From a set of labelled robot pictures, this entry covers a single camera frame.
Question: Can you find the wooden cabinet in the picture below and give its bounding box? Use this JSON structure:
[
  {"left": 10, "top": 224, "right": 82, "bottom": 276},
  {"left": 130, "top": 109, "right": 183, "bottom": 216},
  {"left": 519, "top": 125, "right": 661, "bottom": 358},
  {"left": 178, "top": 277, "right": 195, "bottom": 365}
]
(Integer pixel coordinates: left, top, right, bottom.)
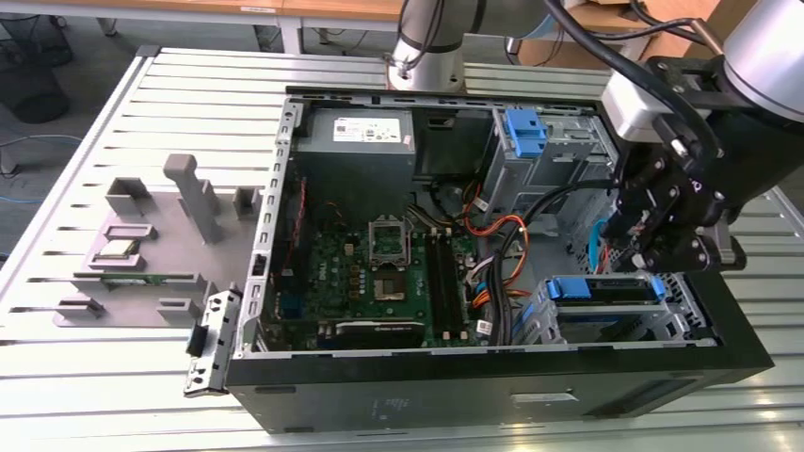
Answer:
[{"left": 641, "top": 0, "right": 804, "bottom": 137}]

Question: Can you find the wooden top desk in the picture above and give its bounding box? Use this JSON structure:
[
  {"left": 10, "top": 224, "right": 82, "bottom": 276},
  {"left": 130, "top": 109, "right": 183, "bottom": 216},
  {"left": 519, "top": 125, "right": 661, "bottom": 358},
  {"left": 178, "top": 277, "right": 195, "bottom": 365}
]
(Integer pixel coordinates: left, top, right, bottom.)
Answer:
[
  {"left": 94, "top": 0, "right": 407, "bottom": 56},
  {"left": 506, "top": 0, "right": 665, "bottom": 73}
]

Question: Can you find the orange wire bundle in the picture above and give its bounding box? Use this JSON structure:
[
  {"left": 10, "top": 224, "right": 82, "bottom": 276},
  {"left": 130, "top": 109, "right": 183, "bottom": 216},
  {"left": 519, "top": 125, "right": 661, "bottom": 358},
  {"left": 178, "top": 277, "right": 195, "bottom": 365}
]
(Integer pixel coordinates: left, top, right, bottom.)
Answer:
[{"left": 462, "top": 181, "right": 534, "bottom": 312}]

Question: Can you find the blue data wire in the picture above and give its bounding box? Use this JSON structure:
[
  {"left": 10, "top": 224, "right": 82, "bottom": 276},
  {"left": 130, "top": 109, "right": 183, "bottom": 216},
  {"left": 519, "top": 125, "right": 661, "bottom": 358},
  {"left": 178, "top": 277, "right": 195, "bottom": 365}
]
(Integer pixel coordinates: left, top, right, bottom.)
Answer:
[{"left": 589, "top": 209, "right": 630, "bottom": 275}]

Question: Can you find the metal disk bay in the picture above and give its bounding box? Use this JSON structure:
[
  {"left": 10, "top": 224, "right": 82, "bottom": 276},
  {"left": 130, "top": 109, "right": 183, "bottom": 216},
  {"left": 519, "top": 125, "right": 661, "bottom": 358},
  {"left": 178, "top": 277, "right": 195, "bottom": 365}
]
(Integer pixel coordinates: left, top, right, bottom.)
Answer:
[{"left": 537, "top": 272, "right": 718, "bottom": 347}]

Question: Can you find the green motherboard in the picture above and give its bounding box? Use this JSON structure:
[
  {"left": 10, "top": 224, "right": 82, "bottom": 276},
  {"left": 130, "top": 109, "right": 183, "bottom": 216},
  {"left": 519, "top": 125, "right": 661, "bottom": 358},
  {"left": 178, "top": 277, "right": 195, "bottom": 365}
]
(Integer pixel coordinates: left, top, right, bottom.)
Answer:
[{"left": 261, "top": 225, "right": 498, "bottom": 352}]

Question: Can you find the black wrist mount bracket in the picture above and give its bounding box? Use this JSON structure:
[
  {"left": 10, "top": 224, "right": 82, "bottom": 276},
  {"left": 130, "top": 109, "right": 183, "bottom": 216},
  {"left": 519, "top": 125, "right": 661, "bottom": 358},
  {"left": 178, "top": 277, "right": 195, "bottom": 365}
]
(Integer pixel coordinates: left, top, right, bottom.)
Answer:
[{"left": 645, "top": 55, "right": 734, "bottom": 112}]

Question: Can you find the grey parts rack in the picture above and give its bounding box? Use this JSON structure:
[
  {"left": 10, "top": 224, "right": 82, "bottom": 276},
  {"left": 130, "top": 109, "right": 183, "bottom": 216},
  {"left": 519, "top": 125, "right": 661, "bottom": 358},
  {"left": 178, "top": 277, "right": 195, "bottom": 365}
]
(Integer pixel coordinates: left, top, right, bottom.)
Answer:
[{"left": 54, "top": 153, "right": 266, "bottom": 333}]

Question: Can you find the green RAM stick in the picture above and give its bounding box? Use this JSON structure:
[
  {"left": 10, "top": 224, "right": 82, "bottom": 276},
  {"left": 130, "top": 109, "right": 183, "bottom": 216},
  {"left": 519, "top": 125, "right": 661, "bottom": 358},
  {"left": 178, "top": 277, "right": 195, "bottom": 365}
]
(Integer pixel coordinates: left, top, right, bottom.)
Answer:
[{"left": 74, "top": 270, "right": 194, "bottom": 286}]

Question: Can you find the black PC case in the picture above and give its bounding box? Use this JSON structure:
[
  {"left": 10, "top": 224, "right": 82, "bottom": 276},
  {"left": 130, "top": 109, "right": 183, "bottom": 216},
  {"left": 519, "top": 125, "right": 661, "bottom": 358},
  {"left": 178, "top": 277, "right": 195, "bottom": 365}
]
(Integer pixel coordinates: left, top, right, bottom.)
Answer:
[{"left": 223, "top": 84, "right": 775, "bottom": 434}]

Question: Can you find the silver CPU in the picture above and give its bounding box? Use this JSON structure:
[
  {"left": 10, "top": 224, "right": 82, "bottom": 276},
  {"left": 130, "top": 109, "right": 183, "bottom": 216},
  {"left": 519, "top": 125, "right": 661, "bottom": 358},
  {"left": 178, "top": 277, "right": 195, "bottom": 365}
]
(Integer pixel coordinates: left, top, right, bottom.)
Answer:
[{"left": 99, "top": 239, "right": 142, "bottom": 259}]

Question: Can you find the grey power supply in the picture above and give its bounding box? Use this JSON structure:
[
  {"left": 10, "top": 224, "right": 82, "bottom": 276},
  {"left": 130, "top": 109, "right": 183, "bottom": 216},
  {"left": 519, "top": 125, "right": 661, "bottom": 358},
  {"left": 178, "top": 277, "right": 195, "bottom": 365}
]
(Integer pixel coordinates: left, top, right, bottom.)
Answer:
[{"left": 294, "top": 107, "right": 421, "bottom": 227}]

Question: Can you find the metal drive cage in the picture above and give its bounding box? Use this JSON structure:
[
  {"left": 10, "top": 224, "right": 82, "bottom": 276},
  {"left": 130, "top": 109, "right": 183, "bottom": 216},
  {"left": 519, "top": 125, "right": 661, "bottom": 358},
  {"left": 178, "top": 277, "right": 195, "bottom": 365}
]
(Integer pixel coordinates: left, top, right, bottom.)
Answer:
[{"left": 483, "top": 106, "right": 623, "bottom": 222}]

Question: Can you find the black RAM slot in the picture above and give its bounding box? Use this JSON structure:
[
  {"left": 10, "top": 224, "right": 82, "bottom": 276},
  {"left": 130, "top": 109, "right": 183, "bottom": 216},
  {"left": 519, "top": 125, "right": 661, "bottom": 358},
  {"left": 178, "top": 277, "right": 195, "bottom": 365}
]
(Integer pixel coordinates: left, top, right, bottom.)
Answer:
[{"left": 426, "top": 227, "right": 449, "bottom": 341}]

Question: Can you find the black round bin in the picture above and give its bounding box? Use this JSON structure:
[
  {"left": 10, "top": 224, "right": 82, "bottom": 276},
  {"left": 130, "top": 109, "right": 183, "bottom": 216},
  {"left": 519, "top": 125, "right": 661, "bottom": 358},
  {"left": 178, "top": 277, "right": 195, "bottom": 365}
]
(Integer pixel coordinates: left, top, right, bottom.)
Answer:
[{"left": 10, "top": 65, "right": 73, "bottom": 124}]

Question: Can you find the black cable bundle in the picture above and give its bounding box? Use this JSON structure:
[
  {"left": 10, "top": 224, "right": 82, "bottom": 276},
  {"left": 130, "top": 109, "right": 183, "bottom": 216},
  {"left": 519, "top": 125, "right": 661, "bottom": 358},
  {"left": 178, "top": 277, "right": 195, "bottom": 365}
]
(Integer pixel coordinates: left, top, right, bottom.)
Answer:
[{"left": 490, "top": 176, "right": 630, "bottom": 347}]

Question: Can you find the blue floor cable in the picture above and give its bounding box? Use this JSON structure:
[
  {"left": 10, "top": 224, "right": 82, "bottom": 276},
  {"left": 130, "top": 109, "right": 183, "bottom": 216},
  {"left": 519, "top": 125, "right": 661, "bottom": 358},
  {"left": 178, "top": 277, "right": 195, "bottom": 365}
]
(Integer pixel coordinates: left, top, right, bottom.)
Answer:
[{"left": 0, "top": 134, "right": 83, "bottom": 204}]

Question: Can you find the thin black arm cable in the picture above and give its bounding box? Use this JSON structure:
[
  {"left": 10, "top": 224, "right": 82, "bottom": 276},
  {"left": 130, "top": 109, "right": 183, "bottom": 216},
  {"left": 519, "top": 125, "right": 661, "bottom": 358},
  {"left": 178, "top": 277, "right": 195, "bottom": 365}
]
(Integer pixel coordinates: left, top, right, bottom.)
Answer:
[{"left": 627, "top": 0, "right": 711, "bottom": 34}]

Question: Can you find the black graphics card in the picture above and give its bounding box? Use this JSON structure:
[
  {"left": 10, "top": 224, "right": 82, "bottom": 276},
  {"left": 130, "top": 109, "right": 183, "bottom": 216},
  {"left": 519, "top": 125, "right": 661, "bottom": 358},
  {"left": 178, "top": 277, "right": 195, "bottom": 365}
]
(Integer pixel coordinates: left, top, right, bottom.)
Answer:
[{"left": 317, "top": 319, "right": 426, "bottom": 349}]

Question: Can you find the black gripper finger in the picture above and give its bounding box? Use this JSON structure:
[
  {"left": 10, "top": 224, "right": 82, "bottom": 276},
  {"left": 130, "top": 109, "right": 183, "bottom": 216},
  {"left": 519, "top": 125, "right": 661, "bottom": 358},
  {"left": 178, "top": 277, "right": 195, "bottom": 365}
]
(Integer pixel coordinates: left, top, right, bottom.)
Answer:
[
  {"left": 631, "top": 216, "right": 711, "bottom": 273},
  {"left": 613, "top": 140, "right": 690, "bottom": 236}
]

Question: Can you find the yellow black wire bundle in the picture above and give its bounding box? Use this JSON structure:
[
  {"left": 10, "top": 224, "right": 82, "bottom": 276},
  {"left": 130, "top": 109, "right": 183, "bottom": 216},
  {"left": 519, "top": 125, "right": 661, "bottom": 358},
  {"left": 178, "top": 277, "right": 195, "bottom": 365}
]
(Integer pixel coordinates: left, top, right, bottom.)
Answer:
[{"left": 406, "top": 202, "right": 465, "bottom": 230}]

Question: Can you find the hard disk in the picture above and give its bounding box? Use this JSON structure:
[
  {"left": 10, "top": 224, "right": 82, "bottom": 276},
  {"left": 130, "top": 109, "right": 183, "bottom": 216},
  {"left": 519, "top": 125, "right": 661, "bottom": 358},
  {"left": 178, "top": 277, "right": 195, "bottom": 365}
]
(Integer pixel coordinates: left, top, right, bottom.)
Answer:
[{"left": 545, "top": 275, "right": 667, "bottom": 329}]

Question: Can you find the metal socket cover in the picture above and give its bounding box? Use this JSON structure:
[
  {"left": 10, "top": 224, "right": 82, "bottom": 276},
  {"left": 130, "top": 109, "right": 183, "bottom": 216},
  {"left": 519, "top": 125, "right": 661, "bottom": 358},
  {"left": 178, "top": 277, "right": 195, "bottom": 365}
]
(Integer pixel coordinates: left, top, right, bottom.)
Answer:
[{"left": 366, "top": 215, "right": 418, "bottom": 268}]

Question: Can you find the silver case rear bracket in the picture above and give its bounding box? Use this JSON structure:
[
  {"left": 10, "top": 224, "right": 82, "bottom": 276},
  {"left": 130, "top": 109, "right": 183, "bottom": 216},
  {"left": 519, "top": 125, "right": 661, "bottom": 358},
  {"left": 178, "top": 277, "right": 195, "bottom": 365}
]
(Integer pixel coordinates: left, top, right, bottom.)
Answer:
[{"left": 183, "top": 284, "right": 246, "bottom": 399}]

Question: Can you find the blue plastic drive carrier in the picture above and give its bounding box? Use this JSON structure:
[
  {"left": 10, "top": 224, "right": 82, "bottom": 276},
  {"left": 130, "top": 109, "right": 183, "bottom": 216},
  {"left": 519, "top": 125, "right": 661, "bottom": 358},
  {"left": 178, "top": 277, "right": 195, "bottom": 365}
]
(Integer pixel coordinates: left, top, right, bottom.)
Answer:
[{"left": 506, "top": 108, "right": 549, "bottom": 161}]

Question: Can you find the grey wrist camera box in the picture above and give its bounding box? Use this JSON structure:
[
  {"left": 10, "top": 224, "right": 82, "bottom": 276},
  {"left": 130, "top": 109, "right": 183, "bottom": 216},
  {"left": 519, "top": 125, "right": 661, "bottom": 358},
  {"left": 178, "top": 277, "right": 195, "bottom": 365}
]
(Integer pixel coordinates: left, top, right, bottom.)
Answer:
[{"left": 601, "top": 70, "right": 679, "bottom": 141}]

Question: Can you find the CPU socket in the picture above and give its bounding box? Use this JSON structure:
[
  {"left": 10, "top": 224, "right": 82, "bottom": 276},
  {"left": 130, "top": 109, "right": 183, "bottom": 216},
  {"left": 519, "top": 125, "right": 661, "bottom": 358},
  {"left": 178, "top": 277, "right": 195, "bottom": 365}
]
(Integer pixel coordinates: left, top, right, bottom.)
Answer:
[{"left": 371, "top": 268, "right": 410, "bottom": 303}]

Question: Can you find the black mesh basket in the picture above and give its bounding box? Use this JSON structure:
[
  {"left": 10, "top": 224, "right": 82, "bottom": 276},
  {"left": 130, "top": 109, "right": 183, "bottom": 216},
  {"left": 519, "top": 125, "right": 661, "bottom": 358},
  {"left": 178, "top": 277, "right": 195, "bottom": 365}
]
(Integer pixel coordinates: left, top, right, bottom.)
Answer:
[{"left": 0, "top": 12, "right": 77, "bottom": 67}]

